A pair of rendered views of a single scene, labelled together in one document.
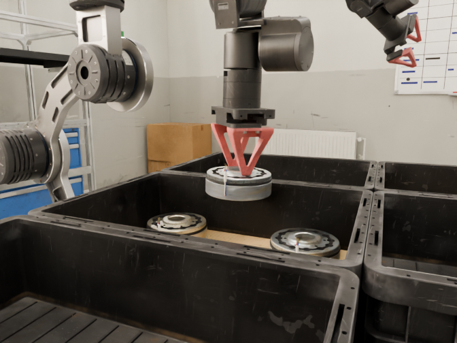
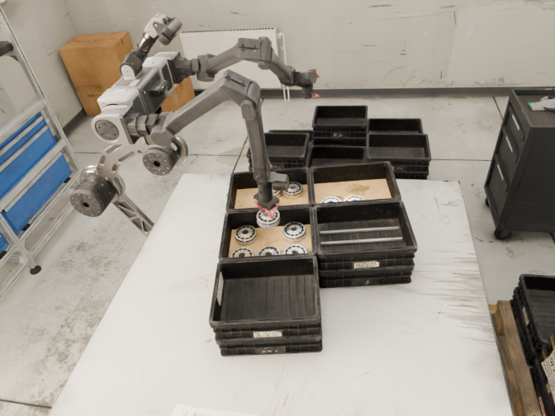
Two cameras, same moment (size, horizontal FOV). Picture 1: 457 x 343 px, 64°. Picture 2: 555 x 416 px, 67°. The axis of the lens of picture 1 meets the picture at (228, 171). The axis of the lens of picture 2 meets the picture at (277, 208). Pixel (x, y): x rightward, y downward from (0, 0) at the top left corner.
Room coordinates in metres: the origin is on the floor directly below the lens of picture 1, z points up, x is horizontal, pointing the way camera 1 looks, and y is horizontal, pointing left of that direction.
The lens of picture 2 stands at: (-0.76, 0.36, 2.19)
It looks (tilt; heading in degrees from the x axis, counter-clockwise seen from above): 41 degrees down; 342
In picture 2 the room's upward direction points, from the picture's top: 7 degrees counter-clockwise
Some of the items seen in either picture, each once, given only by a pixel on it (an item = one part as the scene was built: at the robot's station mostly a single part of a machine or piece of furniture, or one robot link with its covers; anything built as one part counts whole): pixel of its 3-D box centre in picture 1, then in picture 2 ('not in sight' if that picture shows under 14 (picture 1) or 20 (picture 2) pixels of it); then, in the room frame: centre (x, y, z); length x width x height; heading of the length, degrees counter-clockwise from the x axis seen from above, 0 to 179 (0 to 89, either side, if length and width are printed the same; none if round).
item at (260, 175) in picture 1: (239, 173); (268, 215); (0.57, -0.02, 0.95); 0.10 x 0.10 x 0.01
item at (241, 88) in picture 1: (241, 94); (265, 194); (0.57, -0.02, 1.07); 0.10 x 0.07 x 0.07; 22
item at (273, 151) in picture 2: not in sight; (281, 170); (1.61, -0.46, 0.37); 0.40 x 0.30 x 0.45; 57
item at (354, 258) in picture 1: (217, 207); (268, 234); (0.50, 0.02, 0.92); 0.40 x 0.30 x 0.02; 67
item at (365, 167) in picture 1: (275, 193); (270, 197); (0.77, -0.10, 0.87); 0.40 x 0.30 x 0.11; 67
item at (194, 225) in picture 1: (177, 222); (245, 233); (0.61, 0.09, 0.86); 0.10 x 0.10 x 0.01
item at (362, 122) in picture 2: not in sight; (340, 140); (1.73, -1.01, 0.37); 0.40 x 0.30 x 0.45; 58
